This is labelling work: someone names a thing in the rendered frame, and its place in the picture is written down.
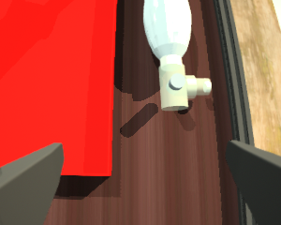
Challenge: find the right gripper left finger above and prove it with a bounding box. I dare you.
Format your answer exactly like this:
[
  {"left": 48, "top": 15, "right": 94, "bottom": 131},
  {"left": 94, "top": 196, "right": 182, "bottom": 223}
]
[{"left": 0, "top": 142, "right": 65, "bottom": 225}]

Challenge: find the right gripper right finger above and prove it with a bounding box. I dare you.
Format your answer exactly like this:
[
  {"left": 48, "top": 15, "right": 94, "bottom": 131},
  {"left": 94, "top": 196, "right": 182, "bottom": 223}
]
[{"left": 225, "top": 141, "right": 281, "bottom": 225}]

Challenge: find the white resuscitator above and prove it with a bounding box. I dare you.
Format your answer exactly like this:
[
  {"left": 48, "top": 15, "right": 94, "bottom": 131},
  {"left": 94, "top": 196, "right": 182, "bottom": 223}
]
[{"left": 143, "top": 0, "right": 212, "bottom": 111}]

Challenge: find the red tray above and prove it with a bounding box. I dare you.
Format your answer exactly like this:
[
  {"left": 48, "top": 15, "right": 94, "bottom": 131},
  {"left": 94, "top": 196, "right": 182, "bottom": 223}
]
[{"left": 0, "top": 0, "right": 117, "bottom": 175}]

